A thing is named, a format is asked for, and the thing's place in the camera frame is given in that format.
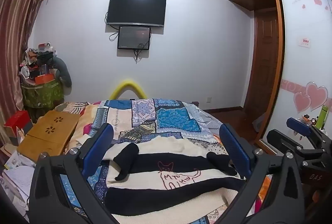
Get brown wooden door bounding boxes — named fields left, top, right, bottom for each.
left=244, top=9, right=281, bottom=122

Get black and cream striped sweater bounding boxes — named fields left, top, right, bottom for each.
left=101, top=135, right=248, bottom=224

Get red box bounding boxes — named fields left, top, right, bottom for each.
left=3, top=110, right=34, bottom=137

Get small black monitor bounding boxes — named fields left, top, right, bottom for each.
left=117, top=26, right=151, bottom=50

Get yellow foam arch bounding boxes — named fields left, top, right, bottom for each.
left=109, top=79, right=148, bottom=100

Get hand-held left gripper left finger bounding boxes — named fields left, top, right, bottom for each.
left=28, top=123, right=115, bottom=224

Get orange box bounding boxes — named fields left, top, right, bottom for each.
left=34, top=74, right=56, bottom=85

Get wooden wardrobe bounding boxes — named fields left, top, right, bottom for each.
left=225, top=0, right=332, bottom=154

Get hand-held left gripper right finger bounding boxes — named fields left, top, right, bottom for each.
left=219, top=123, right=305, bottom=224

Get stack of white papers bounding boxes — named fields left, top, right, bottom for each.
left=0, top=155, right=36, bottom=214

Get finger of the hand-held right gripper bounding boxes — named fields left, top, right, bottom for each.
left=286, top=117, right=332, bottom=152
left=267, top=129, right=326, bottom=163

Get grey plush toy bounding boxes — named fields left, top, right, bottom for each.
left=53, top=56, right=72, bottom=88

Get wooden lap desk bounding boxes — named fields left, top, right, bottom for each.
left=17, top=110, right=81, bottom=163

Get black wall television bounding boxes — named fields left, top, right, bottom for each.
left=107, top=0, right=167, bottom=28

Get blue patchwork blanket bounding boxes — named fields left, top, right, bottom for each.
left=59, top=98, right=262, bottom=224

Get green bottle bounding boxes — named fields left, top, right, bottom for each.
left=316, top=106, right=329, bottom=129

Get striped brown curtain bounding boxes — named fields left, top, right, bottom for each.
left=0, top=0, right=55, bottom=123

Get pink floral bed sheet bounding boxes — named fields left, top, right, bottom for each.
left=55, top=102, right=104, bottom=148

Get pink heart stickers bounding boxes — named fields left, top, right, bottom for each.
left=293, top=81, right=329, bottom=113

